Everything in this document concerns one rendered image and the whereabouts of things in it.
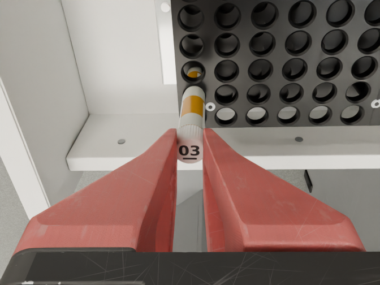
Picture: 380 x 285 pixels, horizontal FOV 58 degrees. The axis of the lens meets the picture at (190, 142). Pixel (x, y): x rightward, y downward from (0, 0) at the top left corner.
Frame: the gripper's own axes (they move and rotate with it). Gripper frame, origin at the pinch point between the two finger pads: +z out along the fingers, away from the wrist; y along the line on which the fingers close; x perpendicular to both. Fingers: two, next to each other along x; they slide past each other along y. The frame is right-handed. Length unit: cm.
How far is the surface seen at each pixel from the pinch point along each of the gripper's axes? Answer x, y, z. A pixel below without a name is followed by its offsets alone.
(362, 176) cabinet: 25.8, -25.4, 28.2
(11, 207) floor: 108, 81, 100
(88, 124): 6.8, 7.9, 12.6
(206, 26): -2.3, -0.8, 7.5
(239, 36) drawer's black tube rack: -1.8, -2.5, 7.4
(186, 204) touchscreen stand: 95, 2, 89
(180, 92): 1.4, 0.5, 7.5
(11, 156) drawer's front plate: 4.1, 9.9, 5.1
